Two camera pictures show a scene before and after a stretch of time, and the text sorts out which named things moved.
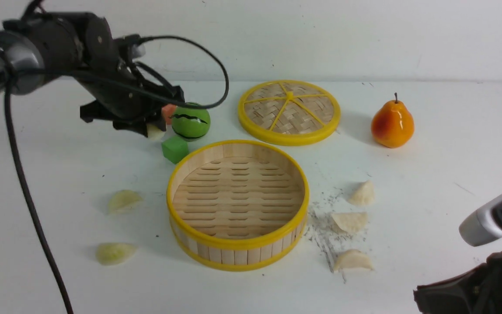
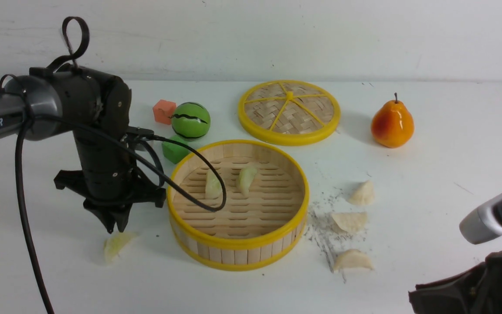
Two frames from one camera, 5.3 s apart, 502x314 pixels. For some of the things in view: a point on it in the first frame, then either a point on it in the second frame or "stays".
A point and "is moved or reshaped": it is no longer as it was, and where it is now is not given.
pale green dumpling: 111,254 -> 113,245
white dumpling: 351,222 stays
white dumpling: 365,194 stays
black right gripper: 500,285 stays
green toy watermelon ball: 192,124 stays
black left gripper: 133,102 -> 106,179
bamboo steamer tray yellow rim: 237,205 stays
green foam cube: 174,148 stays
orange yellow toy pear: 392,125 stays
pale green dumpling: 125,202 is moved or reshaped
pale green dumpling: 154,133 -> 246,175
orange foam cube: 168,110 stays
